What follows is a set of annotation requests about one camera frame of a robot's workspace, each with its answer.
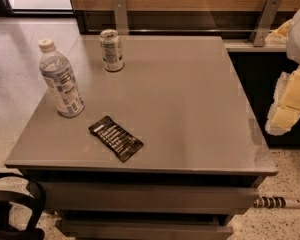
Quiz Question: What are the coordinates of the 7up soda can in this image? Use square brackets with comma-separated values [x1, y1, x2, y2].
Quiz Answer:
[100, 29, 124, 72]

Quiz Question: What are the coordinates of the grey drawer cabinet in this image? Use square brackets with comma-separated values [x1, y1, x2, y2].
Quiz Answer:
[6, 36, 277, 240]

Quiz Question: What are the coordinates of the black snack packet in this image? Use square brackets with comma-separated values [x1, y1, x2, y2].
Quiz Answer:
[88, 116, 143, 162]

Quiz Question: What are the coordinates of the clear plastic water bottle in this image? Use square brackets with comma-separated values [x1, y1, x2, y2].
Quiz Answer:
[38, 38, 84, 118]

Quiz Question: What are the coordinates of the right metal bracket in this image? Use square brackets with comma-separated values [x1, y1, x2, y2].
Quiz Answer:
[249, 0, 282, 47]

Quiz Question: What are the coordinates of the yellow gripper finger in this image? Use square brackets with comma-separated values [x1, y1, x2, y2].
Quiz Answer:
[265, 20, 291, 45]
[265, 66, 300, 136]

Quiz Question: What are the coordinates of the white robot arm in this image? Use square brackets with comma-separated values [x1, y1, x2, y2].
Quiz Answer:
[265, 9, 300, 136]

